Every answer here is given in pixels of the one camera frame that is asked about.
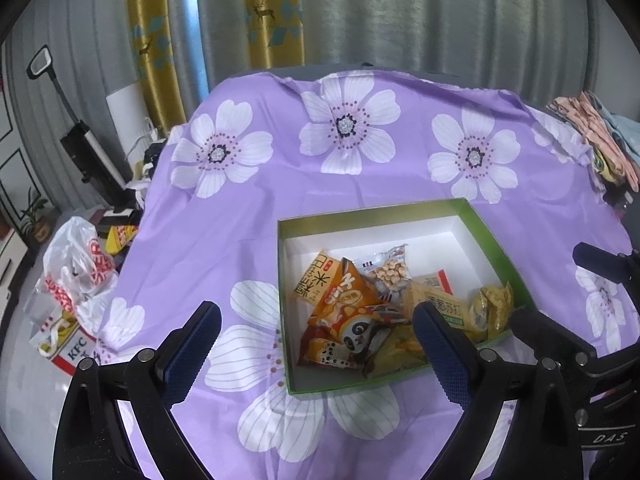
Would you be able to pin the black upright vacuum cleaner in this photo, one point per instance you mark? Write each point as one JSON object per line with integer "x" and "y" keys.
{"x": 90, "y": 155}

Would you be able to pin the red and white paper bag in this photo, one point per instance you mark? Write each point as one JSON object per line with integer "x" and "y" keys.
{"x": 70, "y": 350}

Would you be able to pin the purple floral cloth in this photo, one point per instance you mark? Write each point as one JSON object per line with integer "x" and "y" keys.
{"x": 280, "y": 180}

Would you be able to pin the white plastic bag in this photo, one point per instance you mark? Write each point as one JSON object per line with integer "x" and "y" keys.
{"x": 75, "y": 265}

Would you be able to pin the yellow-green cracker packet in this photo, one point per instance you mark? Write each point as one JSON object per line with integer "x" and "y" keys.
{"x": 455, "y": 305}

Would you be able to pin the white rectangular appliance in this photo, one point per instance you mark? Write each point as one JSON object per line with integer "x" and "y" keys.
{"x": 127, "y": 120}

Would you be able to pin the white low cabinet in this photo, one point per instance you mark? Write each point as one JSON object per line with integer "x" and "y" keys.
{"x": 12, "y": 255}

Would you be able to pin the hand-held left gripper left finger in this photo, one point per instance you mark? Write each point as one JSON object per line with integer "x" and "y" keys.
{"x": 192, "y": 350}

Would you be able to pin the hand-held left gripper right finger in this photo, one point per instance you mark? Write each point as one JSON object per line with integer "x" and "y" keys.
{"x": 442, "y": 355}

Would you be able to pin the orange-yellow snack packet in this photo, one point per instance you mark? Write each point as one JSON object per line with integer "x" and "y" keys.
{"x": 315, "y": 280}

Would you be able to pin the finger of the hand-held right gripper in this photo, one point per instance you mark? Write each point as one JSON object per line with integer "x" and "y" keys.
{"x": 600, "y": 260}
{"x": 540, "y": 332}

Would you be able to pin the clear red-edged peanut packet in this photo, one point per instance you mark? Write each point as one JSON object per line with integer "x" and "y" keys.
{"x": 392, "y": 272}

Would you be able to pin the green cardboard box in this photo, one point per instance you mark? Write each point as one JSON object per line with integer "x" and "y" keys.
{"x": 375, "y": 235}

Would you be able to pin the red snack packet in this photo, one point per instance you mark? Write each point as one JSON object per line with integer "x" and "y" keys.
{"x": 325, "y": 350}

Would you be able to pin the yellow patterned curtain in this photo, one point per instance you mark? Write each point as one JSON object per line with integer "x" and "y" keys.
{"x": 275, "y": 15}
{"x": 165, "y": 35}

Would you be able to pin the gold and brown snack packet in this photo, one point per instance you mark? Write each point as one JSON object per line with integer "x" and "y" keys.
{"x": 492, "y": 310}

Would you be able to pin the orange panda snack packet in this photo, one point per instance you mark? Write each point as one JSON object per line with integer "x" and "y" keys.
{"x": 360, "y": 310}

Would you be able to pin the yellow snack bag on floor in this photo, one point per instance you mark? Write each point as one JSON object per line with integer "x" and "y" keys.
{"x": 120, "y": 240}

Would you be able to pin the grey curtain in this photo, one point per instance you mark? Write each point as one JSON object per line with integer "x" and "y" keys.
{"x": 425, "y": 10}

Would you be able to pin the pile of clothes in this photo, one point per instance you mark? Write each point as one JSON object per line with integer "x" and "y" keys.
{"x": 595, "y": 130}

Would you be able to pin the light green chips packet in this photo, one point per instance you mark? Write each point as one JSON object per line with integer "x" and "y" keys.
{"x": 395, "y": 355}

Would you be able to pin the potted plant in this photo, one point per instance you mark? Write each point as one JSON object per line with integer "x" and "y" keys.
{"x": 35, "y": 220}

